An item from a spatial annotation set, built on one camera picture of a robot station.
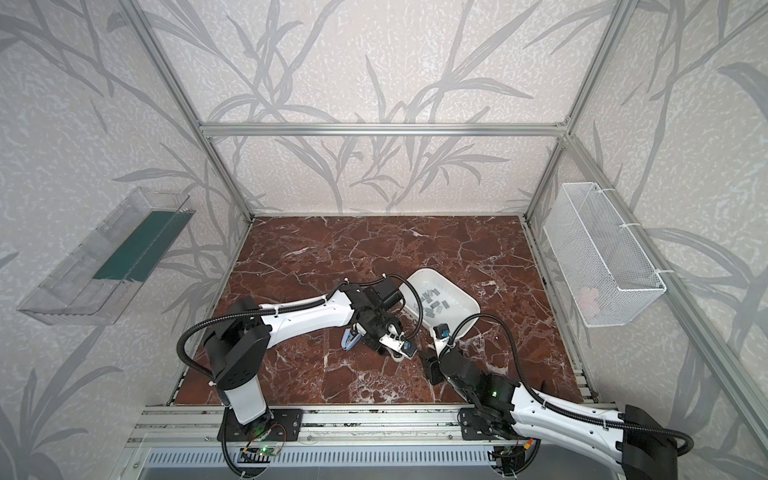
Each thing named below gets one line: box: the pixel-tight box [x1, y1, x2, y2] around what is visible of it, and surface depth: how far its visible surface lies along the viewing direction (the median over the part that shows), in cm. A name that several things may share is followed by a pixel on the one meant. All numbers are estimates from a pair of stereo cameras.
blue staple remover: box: [341, 328, 362, 351], surface depth 88 cm
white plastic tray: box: [399, 268, 481, 337], surface depth 96 cm
